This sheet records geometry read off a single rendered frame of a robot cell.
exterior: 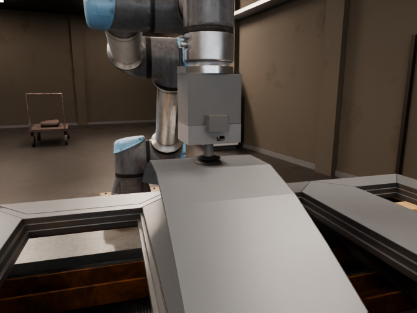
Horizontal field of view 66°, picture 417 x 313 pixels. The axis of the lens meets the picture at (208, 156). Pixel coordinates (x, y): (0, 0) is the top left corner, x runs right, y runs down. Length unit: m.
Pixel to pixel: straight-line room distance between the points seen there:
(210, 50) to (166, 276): 0.35
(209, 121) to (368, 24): 4.01
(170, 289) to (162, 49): 0.64
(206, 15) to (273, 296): 0.36
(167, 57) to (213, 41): 0.47
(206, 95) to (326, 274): 0.28
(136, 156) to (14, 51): 10.43
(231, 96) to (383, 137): 3.73
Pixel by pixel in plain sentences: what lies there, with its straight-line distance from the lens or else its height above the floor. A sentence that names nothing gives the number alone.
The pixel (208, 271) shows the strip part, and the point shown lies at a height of 0.96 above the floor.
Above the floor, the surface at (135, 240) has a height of 0.68.
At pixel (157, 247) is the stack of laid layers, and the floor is 0.86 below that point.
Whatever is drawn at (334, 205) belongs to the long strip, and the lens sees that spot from 0.87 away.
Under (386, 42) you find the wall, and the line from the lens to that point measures 4.22.
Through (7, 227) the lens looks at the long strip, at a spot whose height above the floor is 0.86.
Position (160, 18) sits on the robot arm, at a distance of 0.58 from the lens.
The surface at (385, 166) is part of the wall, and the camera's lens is 4.18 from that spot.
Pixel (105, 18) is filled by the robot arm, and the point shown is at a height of 1.25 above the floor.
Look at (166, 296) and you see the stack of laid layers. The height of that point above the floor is 0.86.
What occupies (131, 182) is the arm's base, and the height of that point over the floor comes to 0.80.
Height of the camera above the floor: 1.14
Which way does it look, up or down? 12 degrees down
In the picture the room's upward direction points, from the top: straight up
